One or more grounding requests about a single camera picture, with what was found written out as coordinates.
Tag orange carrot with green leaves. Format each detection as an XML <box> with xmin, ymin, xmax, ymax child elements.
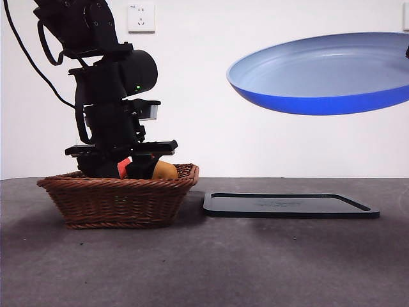
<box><xmin>117</xmin><ymin>157</ymin><xmax>132</xmax><ymax>179</ymax></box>

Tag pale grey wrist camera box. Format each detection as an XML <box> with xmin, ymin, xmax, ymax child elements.
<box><xmin>136</xmin><ymin>100</ymin><xmax>161</xmax><ymax>122</ymax></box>

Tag white wall socket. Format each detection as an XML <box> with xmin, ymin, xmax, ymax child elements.
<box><xmin>127</xmin><ymin>3</ymin><xmax>157</xmax><ymax>35</ymax></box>

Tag black rectangular tray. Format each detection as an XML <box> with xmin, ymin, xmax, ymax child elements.
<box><xmin>203</xmin><ymin>191</ymin><xmax>381</xmax><ymax>220</ymax></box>

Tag yellow-brown potato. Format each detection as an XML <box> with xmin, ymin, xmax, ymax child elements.
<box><xmin>151</xmin><ymin>160</ymin><xmax>179</xmax><ymax>181</ymax></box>

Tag blue round plate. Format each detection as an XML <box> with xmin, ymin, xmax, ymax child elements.
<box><xmin>226</xmin><ymin>31</ymin><xmax>409</xmax><ymax>116</ymax></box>

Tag brown wicker basket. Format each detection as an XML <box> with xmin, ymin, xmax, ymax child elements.
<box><xmin>36</xmin><ymin>162</ymin><xmax>201</xmax><ymax>230</ymax></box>

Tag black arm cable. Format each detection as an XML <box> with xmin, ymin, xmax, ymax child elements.
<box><xmin>2</xmin><ymin>0</ymin><xmax>78</xmax><ymax>110</ymax></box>

